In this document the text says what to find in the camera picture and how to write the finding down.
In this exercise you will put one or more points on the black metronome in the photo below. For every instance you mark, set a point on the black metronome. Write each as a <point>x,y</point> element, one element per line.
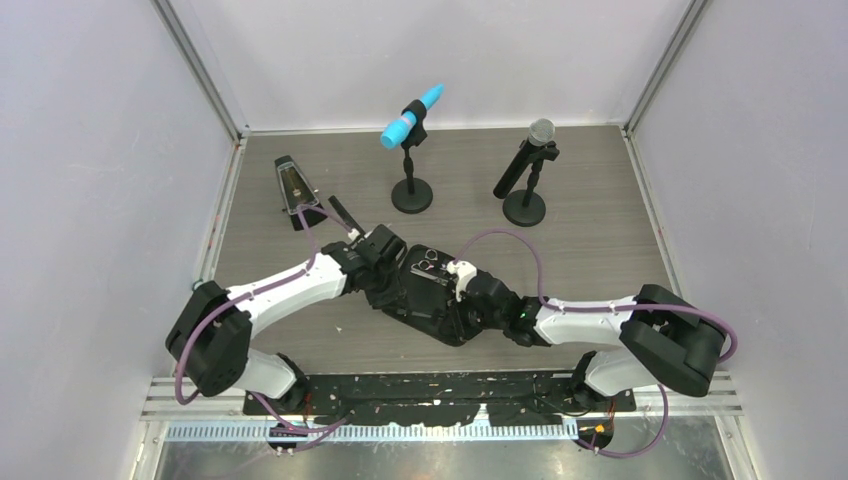
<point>301,201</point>

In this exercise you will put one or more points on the black silver microphone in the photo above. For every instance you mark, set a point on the black silver microphone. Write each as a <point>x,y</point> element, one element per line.
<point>538,145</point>

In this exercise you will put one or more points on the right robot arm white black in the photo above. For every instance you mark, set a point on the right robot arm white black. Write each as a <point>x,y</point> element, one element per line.
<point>652,337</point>

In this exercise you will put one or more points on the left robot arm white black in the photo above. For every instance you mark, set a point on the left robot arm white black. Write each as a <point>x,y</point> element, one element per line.
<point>211,339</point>

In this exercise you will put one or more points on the silver scissors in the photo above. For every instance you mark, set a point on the silver scissors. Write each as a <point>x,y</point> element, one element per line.
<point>432,267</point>

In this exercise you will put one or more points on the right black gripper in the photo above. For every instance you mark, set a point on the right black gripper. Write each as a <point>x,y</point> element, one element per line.
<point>466,332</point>

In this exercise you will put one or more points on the blue microphone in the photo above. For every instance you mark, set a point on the blue microphone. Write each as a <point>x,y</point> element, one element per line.
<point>411,119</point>

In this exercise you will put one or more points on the left black microphone stand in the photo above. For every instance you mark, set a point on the left black microphone stand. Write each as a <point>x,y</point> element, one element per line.
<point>412,195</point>

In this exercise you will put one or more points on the black comb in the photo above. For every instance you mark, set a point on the black comb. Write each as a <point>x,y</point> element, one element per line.
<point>344,214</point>

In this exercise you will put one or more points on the black zip tool case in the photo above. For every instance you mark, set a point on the black zip tool case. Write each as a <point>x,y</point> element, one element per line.
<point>428,307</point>

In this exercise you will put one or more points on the aluminium rail front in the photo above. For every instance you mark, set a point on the aluminium rail front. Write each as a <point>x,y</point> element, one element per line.
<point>222,420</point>

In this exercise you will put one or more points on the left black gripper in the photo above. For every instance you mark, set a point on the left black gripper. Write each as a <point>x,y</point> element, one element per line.
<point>395,292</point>

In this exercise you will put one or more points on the black microphone stand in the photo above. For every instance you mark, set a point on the black microphone stand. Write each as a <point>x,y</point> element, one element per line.
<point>526,208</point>
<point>412,195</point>

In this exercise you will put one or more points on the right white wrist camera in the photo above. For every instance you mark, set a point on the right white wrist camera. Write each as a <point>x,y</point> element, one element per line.
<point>463,272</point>

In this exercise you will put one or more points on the right black microphone stand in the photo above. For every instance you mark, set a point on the right black microphone stand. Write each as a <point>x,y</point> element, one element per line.
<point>526,208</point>

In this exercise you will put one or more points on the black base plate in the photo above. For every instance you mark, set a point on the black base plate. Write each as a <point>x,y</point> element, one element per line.
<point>510,398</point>

